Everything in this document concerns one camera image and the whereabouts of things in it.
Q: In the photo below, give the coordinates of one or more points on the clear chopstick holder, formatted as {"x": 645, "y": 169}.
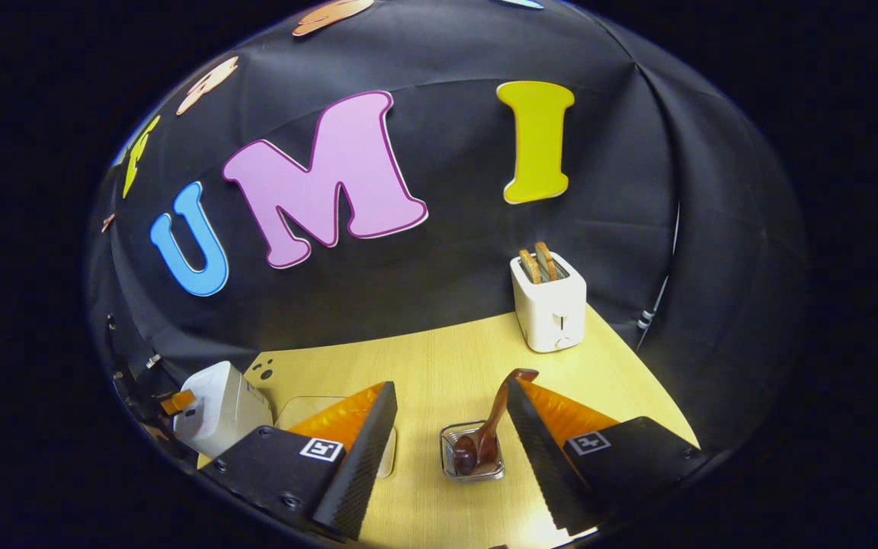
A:
{"x": 454, "y": 457}

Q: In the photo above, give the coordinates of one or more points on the brown wooden spoon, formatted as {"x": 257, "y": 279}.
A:
{"x": 494, "y": 415}

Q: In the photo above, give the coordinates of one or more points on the white toaster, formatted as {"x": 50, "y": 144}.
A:
{"x": 549, "y": 313}

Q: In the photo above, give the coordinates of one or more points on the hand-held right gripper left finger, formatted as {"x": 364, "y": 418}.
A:
{"x": 366, "y": 457}

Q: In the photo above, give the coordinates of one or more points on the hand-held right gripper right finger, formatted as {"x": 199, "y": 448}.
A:
{"x": 542, "y": 457}

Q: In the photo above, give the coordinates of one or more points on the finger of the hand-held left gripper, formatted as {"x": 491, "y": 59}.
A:
{"x": 178, "y": 402}

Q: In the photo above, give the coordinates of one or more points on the clear plastic rice container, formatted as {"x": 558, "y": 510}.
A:
{"x": 306, "y": 412}

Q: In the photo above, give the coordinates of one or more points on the black backdrop cloth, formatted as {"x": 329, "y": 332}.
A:
{"x": 439, "y": 290}

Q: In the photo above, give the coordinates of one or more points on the brown toast slice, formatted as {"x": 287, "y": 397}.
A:
{"x": 530, "y": 267}
{"x": 547, "y": 261}

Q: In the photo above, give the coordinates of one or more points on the white rice cooker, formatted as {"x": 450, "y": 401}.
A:
{"x": 222, "y": 412}

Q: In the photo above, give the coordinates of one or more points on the copper backdrop clip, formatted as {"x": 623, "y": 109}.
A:
{"x": 107, "y": 223}

